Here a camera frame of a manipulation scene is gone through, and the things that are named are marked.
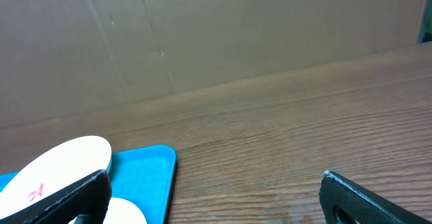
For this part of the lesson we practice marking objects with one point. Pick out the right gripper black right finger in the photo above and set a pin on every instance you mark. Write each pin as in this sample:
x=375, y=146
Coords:
x=344, y=201

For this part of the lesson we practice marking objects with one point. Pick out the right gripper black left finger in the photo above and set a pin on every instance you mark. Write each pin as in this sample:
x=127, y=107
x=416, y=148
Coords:
x=86, y=200

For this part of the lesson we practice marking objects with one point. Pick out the light blue plate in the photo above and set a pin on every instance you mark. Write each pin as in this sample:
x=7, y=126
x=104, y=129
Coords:
x=122, y=211

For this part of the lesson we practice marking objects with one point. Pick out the teal plastic tray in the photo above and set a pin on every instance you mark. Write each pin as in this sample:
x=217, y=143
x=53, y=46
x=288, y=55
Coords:
x=143, y=176

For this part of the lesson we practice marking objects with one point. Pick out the white plate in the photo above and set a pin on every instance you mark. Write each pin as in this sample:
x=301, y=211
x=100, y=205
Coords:
x=54, y=170

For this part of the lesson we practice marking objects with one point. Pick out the cardboard backdrop panel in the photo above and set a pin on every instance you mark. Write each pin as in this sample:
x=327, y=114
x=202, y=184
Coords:
x=60, y=57

